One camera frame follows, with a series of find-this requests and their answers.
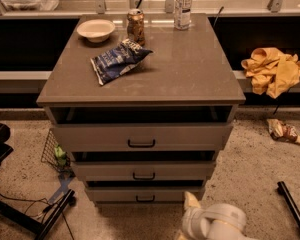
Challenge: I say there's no tall white drink can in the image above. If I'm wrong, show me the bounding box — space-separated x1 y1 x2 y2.
174 0 192 30

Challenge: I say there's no grey bottom drawer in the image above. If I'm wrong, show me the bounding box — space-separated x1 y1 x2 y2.
85 187 205 203

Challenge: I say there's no black stand leg right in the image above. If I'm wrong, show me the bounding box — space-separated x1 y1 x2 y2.
277 181 300 230

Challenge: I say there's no blue tape on floor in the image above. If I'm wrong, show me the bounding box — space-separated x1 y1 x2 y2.
48 174 73 204

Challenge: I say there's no brown snack wrapper on floor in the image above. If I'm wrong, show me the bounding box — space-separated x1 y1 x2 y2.
267 119 300 145

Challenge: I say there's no grey top drawer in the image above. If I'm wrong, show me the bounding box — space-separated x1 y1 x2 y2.
52 123 233 152

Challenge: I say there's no grey drawer cabinet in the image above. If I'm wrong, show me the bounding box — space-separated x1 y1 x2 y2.
37 14 245 189

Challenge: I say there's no blue chip bag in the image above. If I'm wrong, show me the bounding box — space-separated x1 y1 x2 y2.
90 39 152 86

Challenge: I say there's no white bowl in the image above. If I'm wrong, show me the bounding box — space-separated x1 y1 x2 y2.
77 19 115 43

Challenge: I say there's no brown soda can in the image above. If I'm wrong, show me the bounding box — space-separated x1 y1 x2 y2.
127 9 145 46

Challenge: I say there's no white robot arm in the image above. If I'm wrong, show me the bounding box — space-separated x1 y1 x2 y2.
175 191 257 240

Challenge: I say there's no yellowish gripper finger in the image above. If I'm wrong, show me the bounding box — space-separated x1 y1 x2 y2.
184 191 201 210

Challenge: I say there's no black cable on floor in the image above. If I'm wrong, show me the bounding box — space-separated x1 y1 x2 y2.
0 183 76 240

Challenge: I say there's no wire mesh basket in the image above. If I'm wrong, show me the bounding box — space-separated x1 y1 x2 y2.
41 131 71 173

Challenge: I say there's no yellow crumpled cloth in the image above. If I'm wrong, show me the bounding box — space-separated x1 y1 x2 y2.
241 47 300 99

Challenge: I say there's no black stand leg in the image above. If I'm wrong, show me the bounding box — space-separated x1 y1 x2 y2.
0 190 75 240
277 181 300 230

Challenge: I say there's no grey middle drawer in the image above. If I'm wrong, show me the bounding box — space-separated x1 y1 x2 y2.
72 161 215 181

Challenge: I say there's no grey drawer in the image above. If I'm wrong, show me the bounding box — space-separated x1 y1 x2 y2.
52 123 233 152
72 161 215 181
85 187 205 203

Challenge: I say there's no black stand leg left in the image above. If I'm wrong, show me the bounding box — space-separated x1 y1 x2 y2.
0 190 75 240

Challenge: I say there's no green object in basket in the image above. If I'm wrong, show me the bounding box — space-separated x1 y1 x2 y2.
54 145 67 166

